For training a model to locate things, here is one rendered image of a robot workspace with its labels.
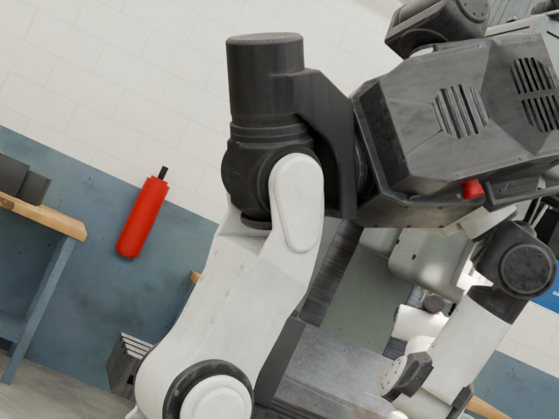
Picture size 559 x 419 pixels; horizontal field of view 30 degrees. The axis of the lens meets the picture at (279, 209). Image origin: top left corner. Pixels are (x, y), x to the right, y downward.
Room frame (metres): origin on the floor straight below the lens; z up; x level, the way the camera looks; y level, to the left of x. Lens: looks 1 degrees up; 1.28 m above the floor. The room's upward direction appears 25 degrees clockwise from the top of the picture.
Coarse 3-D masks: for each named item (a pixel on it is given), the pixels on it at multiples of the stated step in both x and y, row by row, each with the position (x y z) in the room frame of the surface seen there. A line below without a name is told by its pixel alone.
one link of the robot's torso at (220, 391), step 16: (208, 384) 1.48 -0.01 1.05; (224, 384) 1.49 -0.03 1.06; (240, 384) 1.51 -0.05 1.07; (192, 400) 1.47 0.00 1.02; (208, 400) 1.48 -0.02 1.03; (224, 400) 1.49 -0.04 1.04; (240, 400) 1.51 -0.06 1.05; (128, 416) 1.63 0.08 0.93; (144, 416) 1.64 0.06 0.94; (192, 416) 1.48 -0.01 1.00; (208, 416) 1.48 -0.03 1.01; (224, 416) 1.50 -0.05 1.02; (240, 416) 1.51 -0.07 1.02
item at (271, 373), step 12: (288, 324) 2.08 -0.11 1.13; (300, 324) 2.09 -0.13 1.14; (288, 336) 2.09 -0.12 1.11; (300, 336) 2.09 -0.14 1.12; (276, 348) 2.08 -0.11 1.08; (288, 348) 2.09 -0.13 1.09; (276, 360) 2.09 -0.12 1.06; (288, 360) 2.09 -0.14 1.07; (264, 372) 2.08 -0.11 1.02; (276, 372) 2.09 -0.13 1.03; (264, 384) 2.09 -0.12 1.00; (276, 384) 2.09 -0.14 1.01; (264, 396) 2.09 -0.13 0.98
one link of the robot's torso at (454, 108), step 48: (432, 48) 1.71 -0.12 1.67; (480, 48) 1.56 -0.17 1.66; (528, 48) 1.59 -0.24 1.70; (384, 96) 1.51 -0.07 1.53; (432, 96) 1.52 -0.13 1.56; (480, 96) 1.54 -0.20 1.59; (528, 96) 1.56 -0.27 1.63; (384, 144) 1.54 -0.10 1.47; (432, 144) 1.51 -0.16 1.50; (480, 144) 1.52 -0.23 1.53; (528, 144) 1.53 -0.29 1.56; (384, 192) 1.54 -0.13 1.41; (432, 192) 1.54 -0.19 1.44; (480, 192) 1.53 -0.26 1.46; (528, 192) 1.62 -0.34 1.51; (480, 240) 1.67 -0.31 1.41
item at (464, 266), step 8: (472, 248) 2.11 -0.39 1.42; (464, 256) 2.12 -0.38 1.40; (464, 264) 2.11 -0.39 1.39; (456, 272) 2.13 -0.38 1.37; (464, 272) 2.11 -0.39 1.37; (472, 272) 2.11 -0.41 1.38; (456, 280) 2.11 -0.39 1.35; (464, 280) 2.10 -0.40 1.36; (472, 280) 2.11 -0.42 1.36; (464, 288) 2.11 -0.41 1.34
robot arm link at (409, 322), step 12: (432, 300) 1.97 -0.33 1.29; (408, 312) 1.98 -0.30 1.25; (420, 312) 1.99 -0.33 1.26; (432, 312) 2.05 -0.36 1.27; (396, 324) 1.98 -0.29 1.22; (408, 324) 1.97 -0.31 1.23; (420, 324) 1.97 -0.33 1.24; (432, 324) 1.97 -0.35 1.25; (396, 336) 1.99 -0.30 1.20; (408, 336) 1.98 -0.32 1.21; (432, 336) 1.97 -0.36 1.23
